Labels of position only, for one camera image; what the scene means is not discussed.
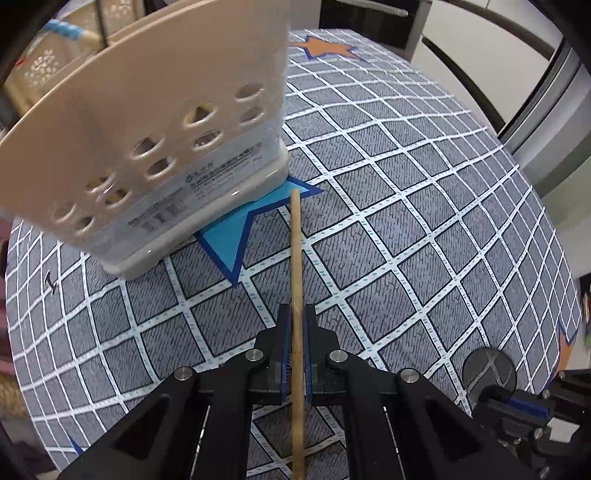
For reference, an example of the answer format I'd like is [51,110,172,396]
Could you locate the dark metal spoon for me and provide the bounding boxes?
[462,348,517,394]

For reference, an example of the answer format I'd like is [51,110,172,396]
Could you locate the white perforated plastic basket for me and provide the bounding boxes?
[9,0,148,100]

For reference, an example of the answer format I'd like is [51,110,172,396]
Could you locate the blue patterned chopstick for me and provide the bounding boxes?
[45,18,101,48]

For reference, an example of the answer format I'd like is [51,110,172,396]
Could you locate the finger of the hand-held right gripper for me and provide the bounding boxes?
[496,418,557,464]
[475,385,552,423]

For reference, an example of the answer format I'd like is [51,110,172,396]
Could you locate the beige perforated utensil holder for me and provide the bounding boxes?
[0,0,293,281]

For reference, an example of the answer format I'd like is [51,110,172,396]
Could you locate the black curved chair back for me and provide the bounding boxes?
[421,34,505,132]

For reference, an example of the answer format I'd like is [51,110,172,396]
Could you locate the wooden chopstick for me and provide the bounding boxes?
[289,189,307,480]

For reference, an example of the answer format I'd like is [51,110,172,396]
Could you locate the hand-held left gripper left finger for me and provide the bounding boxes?
[58,302,293,480]

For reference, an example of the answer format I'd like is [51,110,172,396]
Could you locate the black built-in oven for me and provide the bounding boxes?
[318,0,422,52]

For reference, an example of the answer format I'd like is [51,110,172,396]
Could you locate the grey metal door frame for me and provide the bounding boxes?
[496,44,591,197]

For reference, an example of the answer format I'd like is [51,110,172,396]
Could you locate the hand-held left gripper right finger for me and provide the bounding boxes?
[305,302,522,480]

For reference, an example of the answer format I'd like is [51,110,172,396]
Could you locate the checked star tablecloth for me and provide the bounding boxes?
[4,28,581,480]

